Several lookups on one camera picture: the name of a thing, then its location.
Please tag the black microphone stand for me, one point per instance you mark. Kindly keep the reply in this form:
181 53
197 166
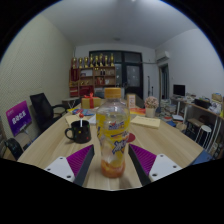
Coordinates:
149 86

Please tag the yellow gift box, red ribbon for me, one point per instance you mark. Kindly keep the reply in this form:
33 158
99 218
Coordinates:
87 102

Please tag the long wooden side desk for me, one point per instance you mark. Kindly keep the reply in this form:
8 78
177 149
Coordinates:
203 108

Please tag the white wall air conditioner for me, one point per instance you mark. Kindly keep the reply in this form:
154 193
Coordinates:
162 56

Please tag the black-framed glass door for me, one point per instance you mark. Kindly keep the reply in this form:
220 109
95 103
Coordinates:
133 73

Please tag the blue pamphlet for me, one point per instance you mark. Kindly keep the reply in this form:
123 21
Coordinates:
83 112

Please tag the red-ball stirring stick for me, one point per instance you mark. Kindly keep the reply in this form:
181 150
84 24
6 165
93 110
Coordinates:
81 116

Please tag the pink flowers in white pot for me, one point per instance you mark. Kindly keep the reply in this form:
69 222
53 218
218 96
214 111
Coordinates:
151 103

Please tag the small upright tan card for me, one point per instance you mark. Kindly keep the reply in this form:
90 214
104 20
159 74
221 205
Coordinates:
131 101

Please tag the purple sign board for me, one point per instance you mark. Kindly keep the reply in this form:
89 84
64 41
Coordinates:
18 118

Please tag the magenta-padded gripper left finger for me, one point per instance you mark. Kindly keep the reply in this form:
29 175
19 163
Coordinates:
60 166

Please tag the wooden shelf unit with trophies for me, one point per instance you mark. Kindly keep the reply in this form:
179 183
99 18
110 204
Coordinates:
91 80

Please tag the cream book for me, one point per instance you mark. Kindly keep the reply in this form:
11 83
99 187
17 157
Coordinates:
71 119

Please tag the tan paper book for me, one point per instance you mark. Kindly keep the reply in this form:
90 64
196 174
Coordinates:
145 122

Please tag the black dotted mug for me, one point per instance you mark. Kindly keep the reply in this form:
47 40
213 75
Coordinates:
81 135

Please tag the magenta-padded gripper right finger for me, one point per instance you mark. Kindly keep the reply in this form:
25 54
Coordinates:
165 165

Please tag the yellow-labelled orange drink bottle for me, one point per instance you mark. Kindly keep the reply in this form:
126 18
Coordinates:
112 133

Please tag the black office chair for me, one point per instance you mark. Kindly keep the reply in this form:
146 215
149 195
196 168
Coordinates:
41 110
13 148

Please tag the orange book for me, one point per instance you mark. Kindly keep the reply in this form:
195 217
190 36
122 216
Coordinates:
138 111

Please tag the black computer monitor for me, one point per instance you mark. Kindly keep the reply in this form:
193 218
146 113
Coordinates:
179 90

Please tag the white booklet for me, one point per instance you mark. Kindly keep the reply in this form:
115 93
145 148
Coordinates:
92 119

